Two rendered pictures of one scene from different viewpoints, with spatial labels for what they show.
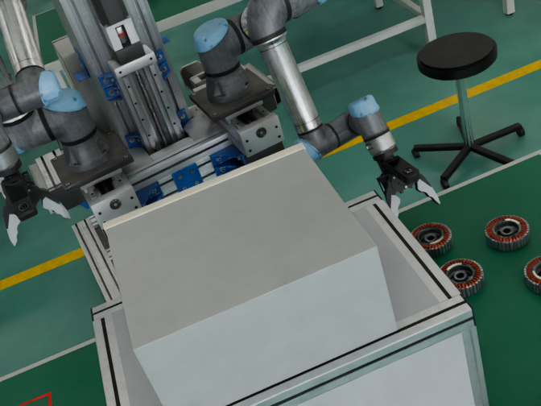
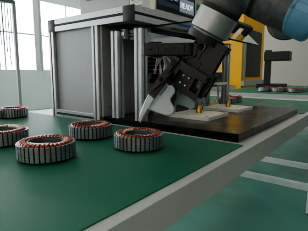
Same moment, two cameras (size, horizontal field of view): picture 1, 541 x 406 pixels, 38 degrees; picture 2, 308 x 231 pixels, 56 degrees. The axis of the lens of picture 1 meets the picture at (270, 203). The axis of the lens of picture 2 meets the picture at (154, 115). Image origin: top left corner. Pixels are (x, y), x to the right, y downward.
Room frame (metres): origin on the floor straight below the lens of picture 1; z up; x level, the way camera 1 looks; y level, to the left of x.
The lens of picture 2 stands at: (2.07, -0.81, 0.92)
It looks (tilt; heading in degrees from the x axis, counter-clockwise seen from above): 8 degrees down; 135
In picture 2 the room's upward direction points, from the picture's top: straight up
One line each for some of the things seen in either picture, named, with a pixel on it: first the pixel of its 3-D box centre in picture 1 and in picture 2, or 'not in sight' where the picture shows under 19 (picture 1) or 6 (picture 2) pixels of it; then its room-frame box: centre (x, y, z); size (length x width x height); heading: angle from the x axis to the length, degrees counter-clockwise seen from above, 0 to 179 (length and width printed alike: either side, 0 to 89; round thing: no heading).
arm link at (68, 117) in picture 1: (65, 113); not in sight; (2.16, 0.49, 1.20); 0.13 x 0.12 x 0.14; 97
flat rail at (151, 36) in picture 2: not in sight; (193, 44); (1.37, 0.11, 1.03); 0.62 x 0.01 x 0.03; 97
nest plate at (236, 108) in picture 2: not in sight; (228, 107); (1.46, 0.24, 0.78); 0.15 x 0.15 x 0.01; 7
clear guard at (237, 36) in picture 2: not in sight; (196, 36); (1.48, -0.02, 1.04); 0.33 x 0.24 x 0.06; 7
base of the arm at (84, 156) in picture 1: (83, 144); not in sight; (2.16, 0.49, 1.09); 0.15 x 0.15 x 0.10
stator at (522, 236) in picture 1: (507, 233); (46, 148); (1.52, -0.56, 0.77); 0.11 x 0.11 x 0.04
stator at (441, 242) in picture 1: (431, 239); (138, 139); (1.59, -0.38, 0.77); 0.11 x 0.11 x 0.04
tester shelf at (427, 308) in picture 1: (266, 316); (148, 31); (1.16, 0.08, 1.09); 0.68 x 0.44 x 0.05; 97
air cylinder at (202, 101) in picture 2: not in sight; (197, 100); (1.32, 0.22, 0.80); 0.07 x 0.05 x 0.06; 97
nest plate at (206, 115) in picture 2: not in sight; (199, 114); (1.49, 0.00, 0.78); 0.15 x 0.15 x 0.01; 7
